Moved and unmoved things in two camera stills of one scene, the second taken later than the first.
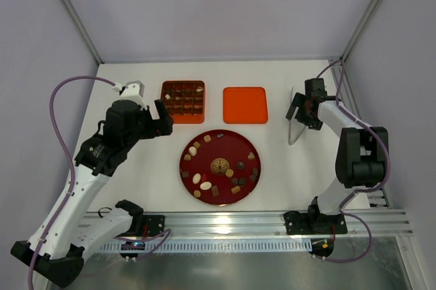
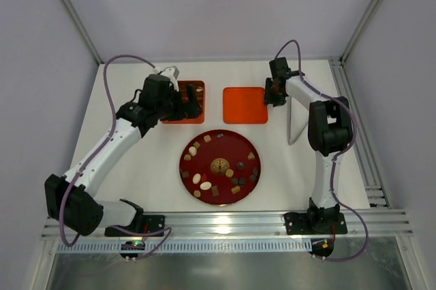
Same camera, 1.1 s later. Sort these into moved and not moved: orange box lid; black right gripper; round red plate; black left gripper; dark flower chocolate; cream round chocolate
Moved: black left gripper; black right gripper
Not moved: cream round chocolate; dark flower chocolate; round red plate; orange box lid
